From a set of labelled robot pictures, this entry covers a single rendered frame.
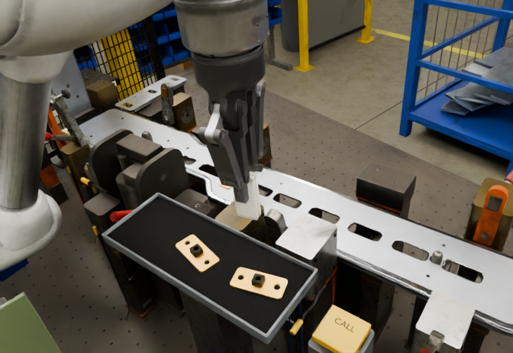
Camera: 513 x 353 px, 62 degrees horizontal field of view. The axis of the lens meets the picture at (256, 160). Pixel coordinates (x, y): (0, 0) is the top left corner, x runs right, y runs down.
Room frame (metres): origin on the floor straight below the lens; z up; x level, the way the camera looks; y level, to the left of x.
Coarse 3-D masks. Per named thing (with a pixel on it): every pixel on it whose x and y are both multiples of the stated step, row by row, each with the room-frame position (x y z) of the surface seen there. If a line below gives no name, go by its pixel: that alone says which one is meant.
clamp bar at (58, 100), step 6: (66, 90) 1.11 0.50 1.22; (54, 96) 1.08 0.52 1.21; (60, 96) 1.08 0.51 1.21; (66, 96) 1.10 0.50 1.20; (54, 102) 1.08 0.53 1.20; (60, 102) 1.08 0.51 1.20; (60, 108) 1.07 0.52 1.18; (66, 108) 1.09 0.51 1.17; (60, 114) 1.09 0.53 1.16; (66, 114) 1.08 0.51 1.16; (66, 120) 1.08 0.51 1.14; (72, 120) 1.09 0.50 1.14; (66, 126) 1.10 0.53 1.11; (72, 126) 1.08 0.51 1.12; (78, 126) 1.10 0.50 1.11; (72, 132) 1.09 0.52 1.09; (78, 132) 1.09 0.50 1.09; (78, 138) 1.09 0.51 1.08
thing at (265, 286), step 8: (240, 272) 0.45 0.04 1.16; (248, 272) 0.45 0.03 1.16; (256, 272) 0.45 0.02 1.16; (232, 280) 0.44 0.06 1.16; (240, 280) 0.44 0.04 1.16; (248, 280) 0.43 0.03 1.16; (256, 280) 0.43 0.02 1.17; (264, 280) 0.43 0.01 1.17; (272, 280) 0.43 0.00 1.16; (280, 280) 0.43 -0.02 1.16; (240, 288) 0.42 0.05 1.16; (248, 288) 0.42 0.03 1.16; (256, 288) 0.42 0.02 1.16; (264, 288) 0.42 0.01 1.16; (272, 288) 0.42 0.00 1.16; (280, 288) 0.41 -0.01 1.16; (272, 296) 0.40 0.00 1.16; (280, 296) 0.40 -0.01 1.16
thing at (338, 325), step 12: (336, 312) 0.37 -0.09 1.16; (324, 324) 0.35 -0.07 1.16; (336, 324) 0.35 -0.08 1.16; (348, 324) 0.34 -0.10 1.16; (360, 324) 0.34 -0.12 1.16; (312, 336) 0.33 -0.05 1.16; (324, 336) 0.33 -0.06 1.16; (336, 336) 0.33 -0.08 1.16; (348, 336) 0.33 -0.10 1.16; (360, 336) 0.32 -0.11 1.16; (336, 348) 0.31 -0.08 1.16; (348, 348) 0.31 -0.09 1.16
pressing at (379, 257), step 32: (96, 128) 1.27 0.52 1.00; (128, 128) 1.25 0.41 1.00; (160, 128) 1.22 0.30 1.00; (224, 192) 0.86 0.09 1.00; (288, 192) 0.83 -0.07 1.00; (320, 192) 0.82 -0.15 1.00; (288, 224) 0.72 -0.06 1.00; (352, 224) 0.70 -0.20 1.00; (384, 224) 0.68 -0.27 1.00; (416, 224) 0.67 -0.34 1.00; (352, 256) 0.60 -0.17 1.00; (384, 256) 0.59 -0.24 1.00; (448, 256) 0.57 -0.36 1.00; (480, 256) 0.56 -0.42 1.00; (416, 288) 0.50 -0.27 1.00; (448, 288) 0.50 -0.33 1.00; (480, 288) 0.49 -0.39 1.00; (512, 288) 0.48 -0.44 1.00; (480, 320) 0.43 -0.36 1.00; (512, 320) 0.42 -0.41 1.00
